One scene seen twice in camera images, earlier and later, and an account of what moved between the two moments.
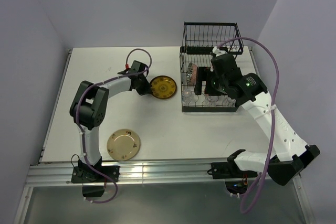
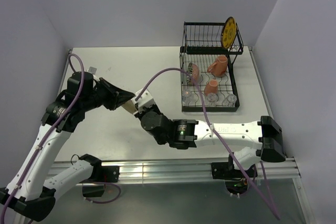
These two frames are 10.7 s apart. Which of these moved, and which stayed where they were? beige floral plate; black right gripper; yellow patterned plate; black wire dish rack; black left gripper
Moved: black right gripper; yellow patterned plate; beige floral plate; black left gripper
Stayed: black wire dish rack
